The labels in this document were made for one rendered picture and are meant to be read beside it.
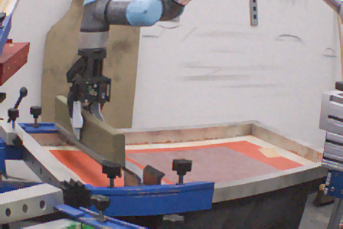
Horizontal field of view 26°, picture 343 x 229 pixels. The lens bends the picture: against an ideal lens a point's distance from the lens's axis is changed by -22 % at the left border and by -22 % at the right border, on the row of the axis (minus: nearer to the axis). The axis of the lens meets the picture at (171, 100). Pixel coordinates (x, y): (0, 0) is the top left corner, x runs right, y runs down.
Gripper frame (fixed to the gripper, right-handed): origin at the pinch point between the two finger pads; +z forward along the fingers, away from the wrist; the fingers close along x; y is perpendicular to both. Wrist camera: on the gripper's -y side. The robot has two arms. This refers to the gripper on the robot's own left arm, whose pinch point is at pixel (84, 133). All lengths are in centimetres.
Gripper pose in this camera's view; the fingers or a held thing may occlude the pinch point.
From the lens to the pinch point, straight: 208.3
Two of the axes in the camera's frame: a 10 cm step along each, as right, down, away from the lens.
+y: 4.6, 2.0, -8.6
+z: -0.6, 9.8, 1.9
